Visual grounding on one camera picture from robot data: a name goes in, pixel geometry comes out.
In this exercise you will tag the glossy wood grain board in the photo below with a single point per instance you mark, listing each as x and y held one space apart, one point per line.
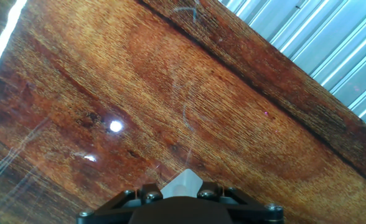
170 93

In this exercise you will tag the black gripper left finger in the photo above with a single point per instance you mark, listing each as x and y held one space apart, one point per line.
108 214

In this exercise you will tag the translucent large pipette tip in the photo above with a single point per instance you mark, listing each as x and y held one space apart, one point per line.
183 185

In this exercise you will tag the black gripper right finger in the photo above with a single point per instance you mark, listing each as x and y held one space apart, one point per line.
254 214

